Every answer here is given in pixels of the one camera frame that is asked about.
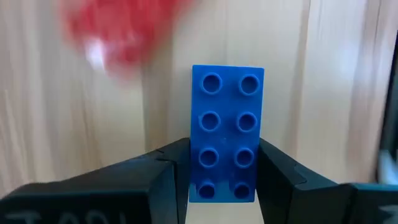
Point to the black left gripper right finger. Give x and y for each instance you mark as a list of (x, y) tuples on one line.
[(311, 202)]

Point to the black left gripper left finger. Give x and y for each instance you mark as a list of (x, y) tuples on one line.
[(93, 196)]

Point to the blue toy building block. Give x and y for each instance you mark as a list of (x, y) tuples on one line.
[(225, 130)]

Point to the red toy building block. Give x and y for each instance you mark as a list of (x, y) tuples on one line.
[(124, 31)]

